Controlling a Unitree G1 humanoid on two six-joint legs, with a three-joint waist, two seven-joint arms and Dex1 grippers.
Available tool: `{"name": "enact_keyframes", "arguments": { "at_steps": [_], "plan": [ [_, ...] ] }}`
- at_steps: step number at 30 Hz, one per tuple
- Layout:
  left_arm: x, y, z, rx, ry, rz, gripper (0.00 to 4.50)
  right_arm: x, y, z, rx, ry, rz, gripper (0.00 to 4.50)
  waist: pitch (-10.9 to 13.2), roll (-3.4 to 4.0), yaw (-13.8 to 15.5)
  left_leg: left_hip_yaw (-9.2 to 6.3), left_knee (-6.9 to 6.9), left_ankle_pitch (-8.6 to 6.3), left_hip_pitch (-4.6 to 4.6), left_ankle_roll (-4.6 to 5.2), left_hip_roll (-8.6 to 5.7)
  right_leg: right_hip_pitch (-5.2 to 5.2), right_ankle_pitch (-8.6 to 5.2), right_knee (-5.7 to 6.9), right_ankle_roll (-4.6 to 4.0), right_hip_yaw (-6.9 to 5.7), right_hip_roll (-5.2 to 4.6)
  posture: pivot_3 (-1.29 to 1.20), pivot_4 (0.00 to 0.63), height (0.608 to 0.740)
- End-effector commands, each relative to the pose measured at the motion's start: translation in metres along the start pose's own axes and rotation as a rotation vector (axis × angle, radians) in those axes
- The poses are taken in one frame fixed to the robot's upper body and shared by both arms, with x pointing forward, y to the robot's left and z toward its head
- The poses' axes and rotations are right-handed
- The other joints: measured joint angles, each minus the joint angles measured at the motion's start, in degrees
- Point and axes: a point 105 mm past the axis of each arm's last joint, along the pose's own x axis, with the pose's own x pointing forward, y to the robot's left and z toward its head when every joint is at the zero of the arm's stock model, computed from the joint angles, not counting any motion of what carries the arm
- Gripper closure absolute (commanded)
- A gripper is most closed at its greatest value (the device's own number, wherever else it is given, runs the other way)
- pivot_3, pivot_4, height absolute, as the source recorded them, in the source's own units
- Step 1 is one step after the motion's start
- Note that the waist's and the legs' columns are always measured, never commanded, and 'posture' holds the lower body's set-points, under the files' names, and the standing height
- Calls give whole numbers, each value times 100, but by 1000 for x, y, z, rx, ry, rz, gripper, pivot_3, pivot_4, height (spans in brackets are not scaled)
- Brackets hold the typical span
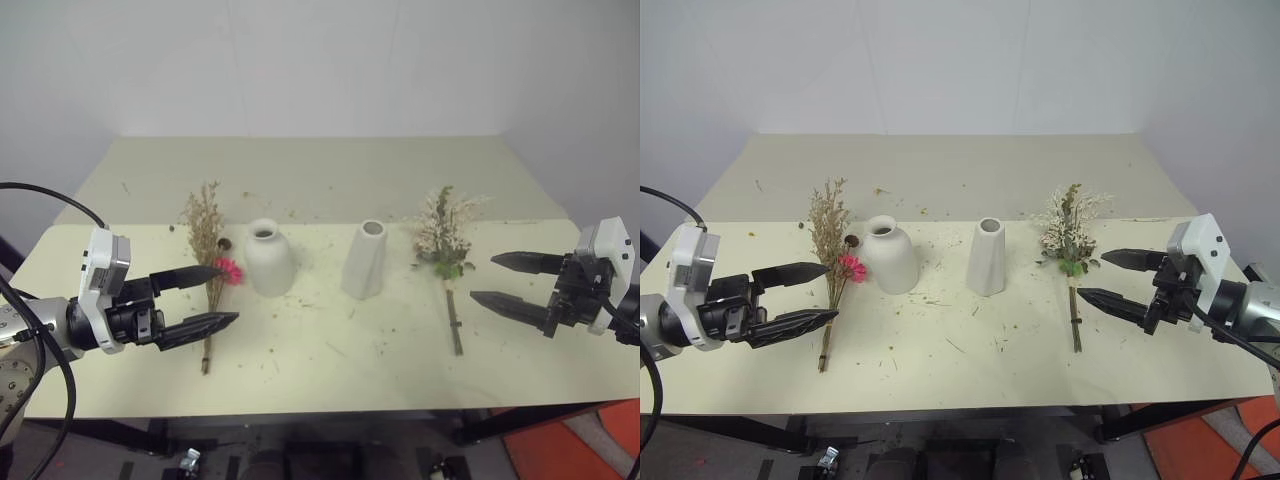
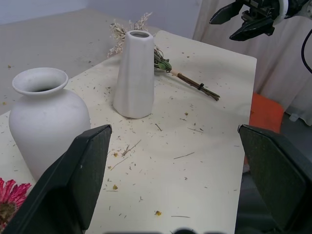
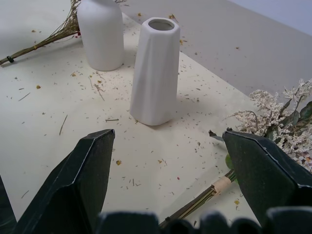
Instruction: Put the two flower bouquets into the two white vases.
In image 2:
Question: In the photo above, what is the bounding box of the white curtain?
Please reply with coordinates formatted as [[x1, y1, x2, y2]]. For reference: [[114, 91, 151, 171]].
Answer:
[[192, 0, 312, 127]]

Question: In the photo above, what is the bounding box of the orange stool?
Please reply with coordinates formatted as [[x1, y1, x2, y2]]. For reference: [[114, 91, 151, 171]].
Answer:
[[243, 92, 285, 173]]

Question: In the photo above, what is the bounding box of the tall tapered white vase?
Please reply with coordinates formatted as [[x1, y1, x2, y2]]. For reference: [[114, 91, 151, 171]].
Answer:
[[113, 30, 156, 119]]

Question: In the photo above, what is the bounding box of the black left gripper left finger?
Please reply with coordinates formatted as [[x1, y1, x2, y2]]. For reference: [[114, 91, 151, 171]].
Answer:
[[0, 124, 113, 234]]

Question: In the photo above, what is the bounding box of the dried white flower bouquet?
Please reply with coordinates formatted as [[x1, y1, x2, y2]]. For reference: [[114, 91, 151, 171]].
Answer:
[[107, 11, 220, 101]]

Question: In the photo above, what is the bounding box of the pink dried flower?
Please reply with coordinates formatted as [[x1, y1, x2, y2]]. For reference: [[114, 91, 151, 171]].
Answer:
[[0, 177, 32, 229]]

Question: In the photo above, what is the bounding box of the round white ceramic vase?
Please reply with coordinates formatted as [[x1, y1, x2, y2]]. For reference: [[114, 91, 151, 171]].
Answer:
[[9, 67, 92, 182]]

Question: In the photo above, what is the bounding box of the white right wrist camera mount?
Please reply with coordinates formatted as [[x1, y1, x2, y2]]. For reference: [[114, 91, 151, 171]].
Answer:
[[273, 0, 291, 26]]

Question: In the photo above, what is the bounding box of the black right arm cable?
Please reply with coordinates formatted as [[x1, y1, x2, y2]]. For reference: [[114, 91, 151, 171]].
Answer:
[[300, 30, 312, 74]]

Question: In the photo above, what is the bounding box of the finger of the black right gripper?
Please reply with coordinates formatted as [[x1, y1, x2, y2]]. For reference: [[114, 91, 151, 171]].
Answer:
[[229, 16, 275, 41], [209, 1, 245, 25]]

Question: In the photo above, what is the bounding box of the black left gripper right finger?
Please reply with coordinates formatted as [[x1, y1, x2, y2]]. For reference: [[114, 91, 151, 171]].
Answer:
[[238, 124, 312, 232]]

